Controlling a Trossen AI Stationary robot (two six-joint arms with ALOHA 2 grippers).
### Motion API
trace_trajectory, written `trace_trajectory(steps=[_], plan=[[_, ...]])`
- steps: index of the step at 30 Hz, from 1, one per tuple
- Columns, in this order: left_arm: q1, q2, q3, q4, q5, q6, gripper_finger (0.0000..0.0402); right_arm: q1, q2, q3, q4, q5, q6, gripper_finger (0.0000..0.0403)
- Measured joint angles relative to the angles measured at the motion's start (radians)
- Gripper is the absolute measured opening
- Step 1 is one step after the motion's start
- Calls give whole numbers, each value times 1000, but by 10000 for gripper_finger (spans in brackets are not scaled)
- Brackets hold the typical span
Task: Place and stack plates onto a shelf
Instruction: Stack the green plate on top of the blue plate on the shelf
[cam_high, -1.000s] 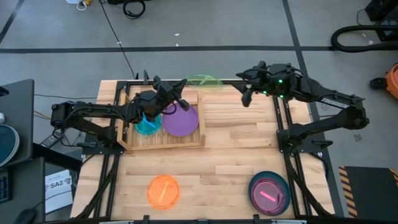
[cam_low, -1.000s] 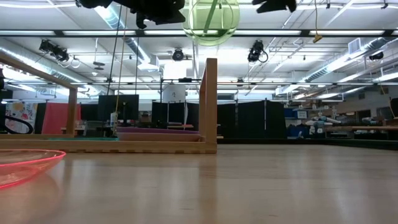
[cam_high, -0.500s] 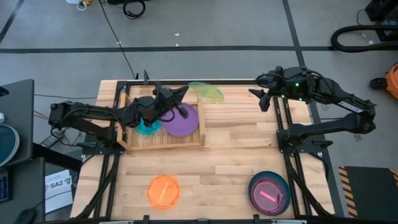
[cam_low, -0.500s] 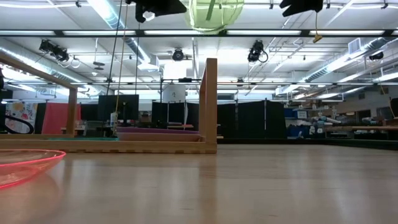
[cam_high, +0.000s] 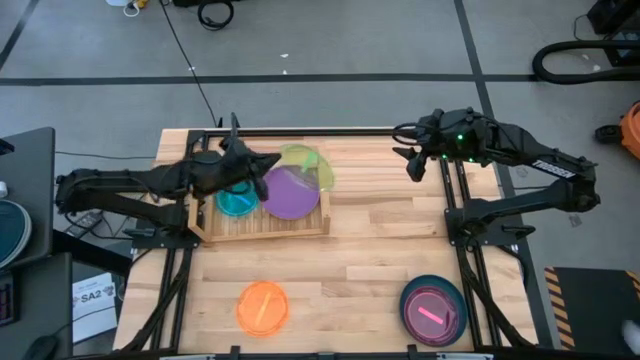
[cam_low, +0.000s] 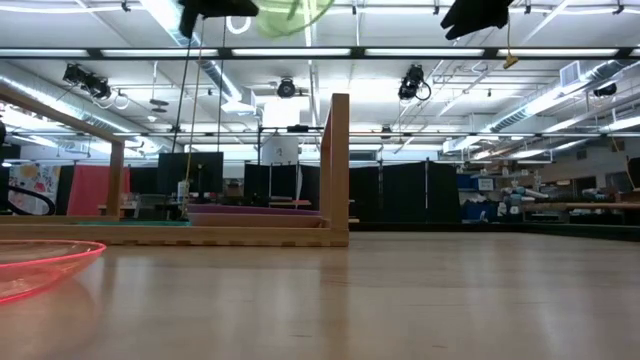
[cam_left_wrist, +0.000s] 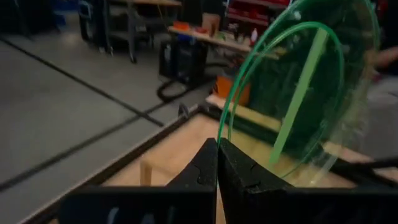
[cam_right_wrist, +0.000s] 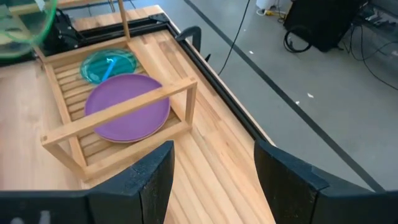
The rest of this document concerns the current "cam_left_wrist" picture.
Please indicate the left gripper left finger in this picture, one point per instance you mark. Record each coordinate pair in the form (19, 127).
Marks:
(202, 171)

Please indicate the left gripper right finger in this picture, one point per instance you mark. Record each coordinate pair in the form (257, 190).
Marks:
(242, 186)

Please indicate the green translucent plate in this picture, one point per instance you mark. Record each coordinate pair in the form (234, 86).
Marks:
(298, 102)

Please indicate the wooden slatted shelf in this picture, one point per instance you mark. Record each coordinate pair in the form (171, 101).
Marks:
(146, 174)

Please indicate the black clamp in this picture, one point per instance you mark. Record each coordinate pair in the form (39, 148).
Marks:
(183, 111)

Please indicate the orange shop vacuum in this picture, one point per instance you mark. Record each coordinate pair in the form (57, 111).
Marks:
(225, 88)

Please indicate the black equipment case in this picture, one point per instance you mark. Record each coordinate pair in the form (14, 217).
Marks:
(183, 62)

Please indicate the cluttered wooden workbench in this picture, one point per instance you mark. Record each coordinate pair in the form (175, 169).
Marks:
(217, 42)

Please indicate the metal leg table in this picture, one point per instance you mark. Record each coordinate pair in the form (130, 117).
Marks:
(133, 37)

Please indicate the red storage bin rack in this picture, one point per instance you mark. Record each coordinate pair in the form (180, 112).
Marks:
(248, 17)

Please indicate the person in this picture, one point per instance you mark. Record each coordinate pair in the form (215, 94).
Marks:
(387, 59)

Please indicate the black table frame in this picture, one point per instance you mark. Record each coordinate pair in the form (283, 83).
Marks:
(168, 129)

